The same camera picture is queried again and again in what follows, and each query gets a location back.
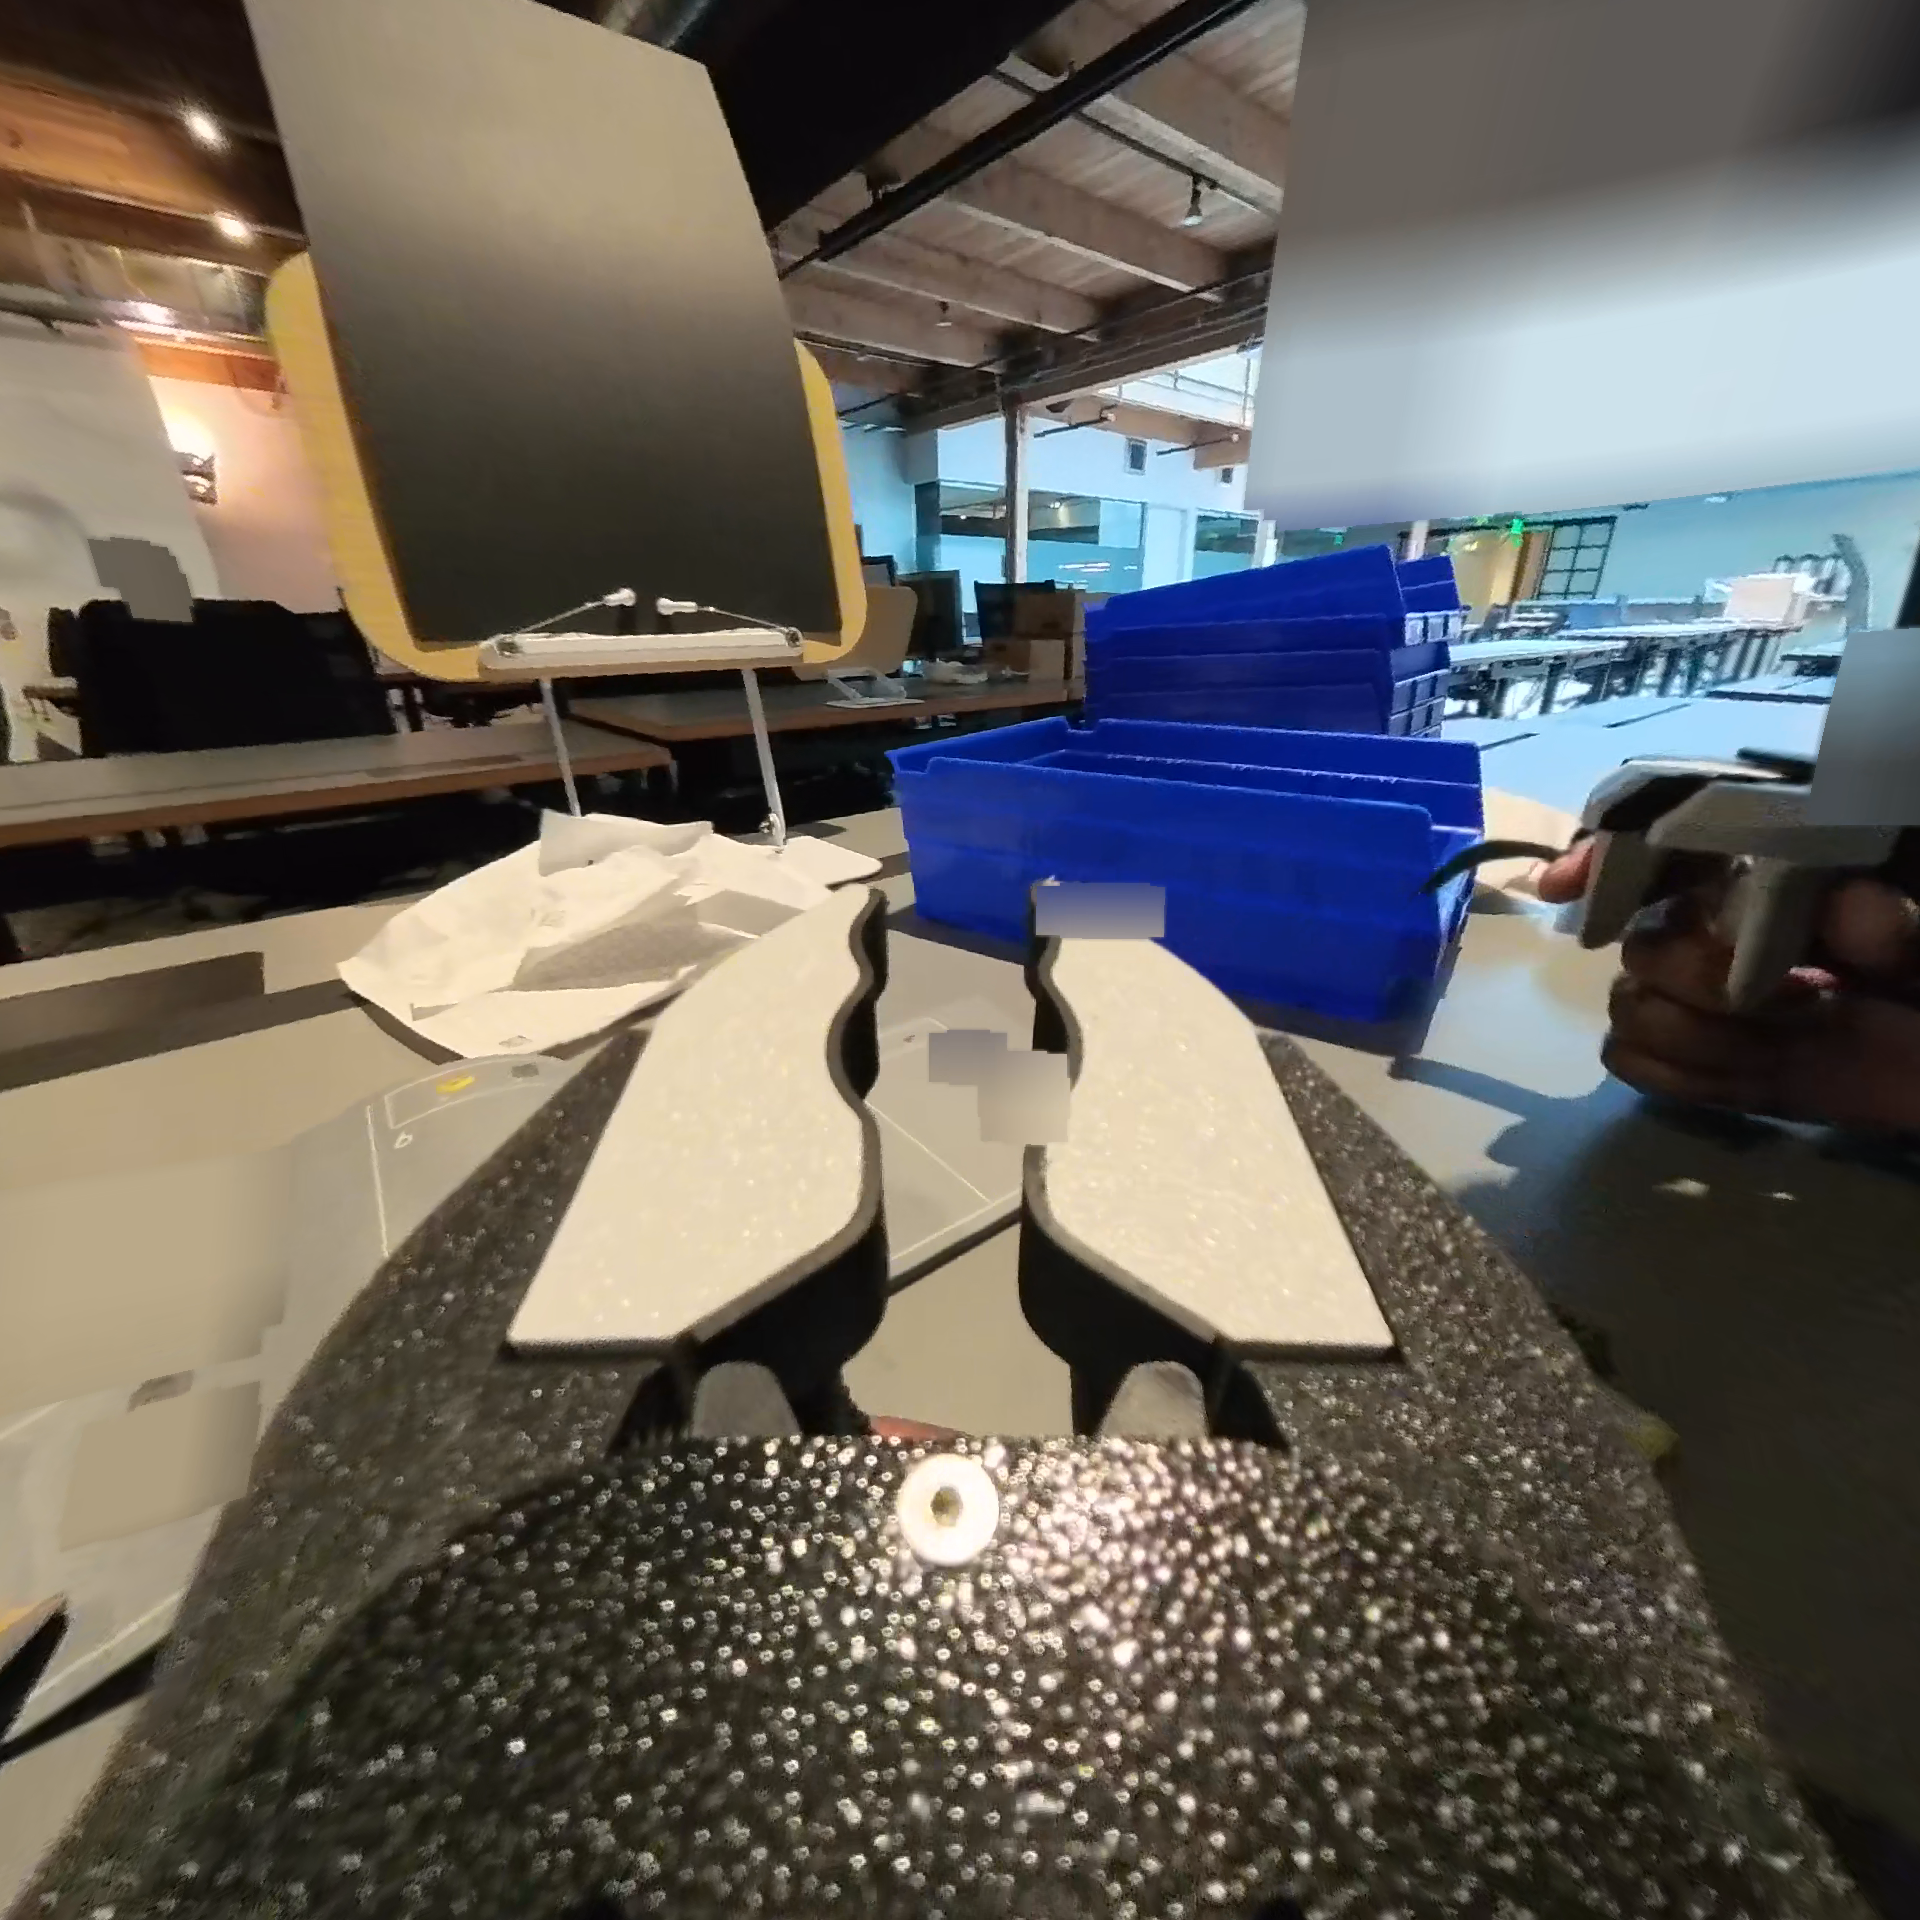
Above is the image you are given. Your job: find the stack of blue bins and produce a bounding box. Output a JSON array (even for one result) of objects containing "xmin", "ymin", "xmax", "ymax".
[{"xmin": 1080, "ymin": 543, "xmax": 1465, "ymax": 747}]

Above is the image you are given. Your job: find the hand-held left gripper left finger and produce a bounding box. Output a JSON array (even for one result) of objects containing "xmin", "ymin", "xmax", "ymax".
[{"xmin": 502, "ymin": 884, "xmax": 890, "ymax": 1361}]

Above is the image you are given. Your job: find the wooden office table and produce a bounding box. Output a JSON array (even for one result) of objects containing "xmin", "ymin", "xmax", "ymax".
[{"xmin": 0, "ymin": 724, "xmax": 677, "ymax": 861}]

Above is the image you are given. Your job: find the person's right hand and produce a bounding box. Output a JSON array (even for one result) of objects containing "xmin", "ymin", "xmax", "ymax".
[{"xmin": 1536, "ymin": 841, "xmax": 1920, "ymax": 1130}]

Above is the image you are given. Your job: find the black flat panel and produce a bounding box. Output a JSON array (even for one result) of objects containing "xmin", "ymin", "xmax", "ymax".
[{"xmin": 240, "ymin": 0, "xmax": 846, "ymax": 650}]

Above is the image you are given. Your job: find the blue plastic bin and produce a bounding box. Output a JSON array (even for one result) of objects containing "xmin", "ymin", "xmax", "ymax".
[{"xmin": 883, "ymin": 717, "xmax": 1487, "ymax": 1071}]

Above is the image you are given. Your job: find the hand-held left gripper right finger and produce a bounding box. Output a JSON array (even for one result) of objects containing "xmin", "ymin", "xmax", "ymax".
[{"xmin": 1019, "ymin": 937, "xmax": 1400, "ymax": 1362}]

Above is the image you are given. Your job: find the black cable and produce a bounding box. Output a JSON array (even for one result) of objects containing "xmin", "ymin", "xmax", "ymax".
[{"xmin": 1416, "ymin": 836, "xmax": 1566, "ymax": 907}]

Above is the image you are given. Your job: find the rounded wooden board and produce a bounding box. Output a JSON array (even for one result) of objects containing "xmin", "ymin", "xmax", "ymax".
[{"xmin": 263, "ymin": 246, "xmax": 871, "ymax": 690}]

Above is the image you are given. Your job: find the clear acrylic stand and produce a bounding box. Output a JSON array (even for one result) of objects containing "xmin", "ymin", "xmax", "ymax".
[{"xmin": 475, "ymin": 583, "xmax": 807, "ymax": 855}]

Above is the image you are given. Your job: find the crumpled white paper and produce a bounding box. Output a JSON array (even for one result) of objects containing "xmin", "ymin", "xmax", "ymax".
[{"xmin": 335, "ymin": 811, "xmax": 890, "ymax": 1062}]

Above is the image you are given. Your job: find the grey instruction booklet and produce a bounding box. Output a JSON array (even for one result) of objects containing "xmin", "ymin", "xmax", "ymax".
[{"xmin": 0, "ymin": 983, "xmax": 1051, "ymax": 1653}]

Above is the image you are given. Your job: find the grey desk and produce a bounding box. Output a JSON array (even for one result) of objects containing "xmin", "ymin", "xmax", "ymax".
[{"xmin": 0, "ymin": 811, "xmax": 1920, "ymax": 1920}]

